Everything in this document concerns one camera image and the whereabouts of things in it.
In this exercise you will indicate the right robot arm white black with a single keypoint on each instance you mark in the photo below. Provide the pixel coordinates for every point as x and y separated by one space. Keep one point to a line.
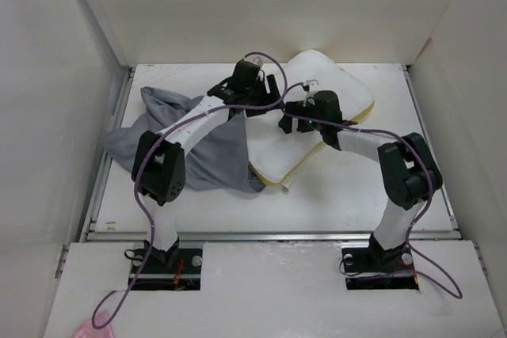
409 172

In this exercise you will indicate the grey pillowcase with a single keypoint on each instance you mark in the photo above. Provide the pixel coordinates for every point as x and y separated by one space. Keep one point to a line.
219 160

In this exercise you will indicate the right aluminium rail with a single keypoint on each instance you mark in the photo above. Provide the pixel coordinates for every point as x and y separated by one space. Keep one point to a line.
440 202

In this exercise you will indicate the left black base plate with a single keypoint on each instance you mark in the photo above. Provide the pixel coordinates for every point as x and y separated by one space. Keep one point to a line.
181 273

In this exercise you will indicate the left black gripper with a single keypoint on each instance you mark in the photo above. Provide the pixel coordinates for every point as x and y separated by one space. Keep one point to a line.
253 112

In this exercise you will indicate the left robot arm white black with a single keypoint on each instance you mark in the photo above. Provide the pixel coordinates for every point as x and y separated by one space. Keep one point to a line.
159 168

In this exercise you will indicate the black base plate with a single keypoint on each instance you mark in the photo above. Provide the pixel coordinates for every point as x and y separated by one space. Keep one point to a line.
367 269
181 273

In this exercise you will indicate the aluminium rail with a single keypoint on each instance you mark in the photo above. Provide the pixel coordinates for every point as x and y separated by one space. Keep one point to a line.
417 235
114 114
440 202

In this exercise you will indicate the front aluminium rail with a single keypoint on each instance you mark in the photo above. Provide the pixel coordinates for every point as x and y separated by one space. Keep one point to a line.
417 235

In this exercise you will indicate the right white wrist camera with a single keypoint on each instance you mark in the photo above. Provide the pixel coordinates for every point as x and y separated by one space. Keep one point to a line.
311 87

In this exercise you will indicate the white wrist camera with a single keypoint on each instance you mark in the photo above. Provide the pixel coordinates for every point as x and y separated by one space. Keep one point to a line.
255 60
311 87

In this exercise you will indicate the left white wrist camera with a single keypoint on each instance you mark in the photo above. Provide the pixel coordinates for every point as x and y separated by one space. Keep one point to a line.
255 60

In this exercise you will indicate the left aluminium rail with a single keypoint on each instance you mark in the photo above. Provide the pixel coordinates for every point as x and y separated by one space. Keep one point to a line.
114 114

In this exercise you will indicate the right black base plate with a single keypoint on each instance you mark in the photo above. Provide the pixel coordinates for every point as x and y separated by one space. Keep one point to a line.
367 269

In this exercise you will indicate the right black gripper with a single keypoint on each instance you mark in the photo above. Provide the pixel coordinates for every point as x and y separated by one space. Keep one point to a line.
296 108

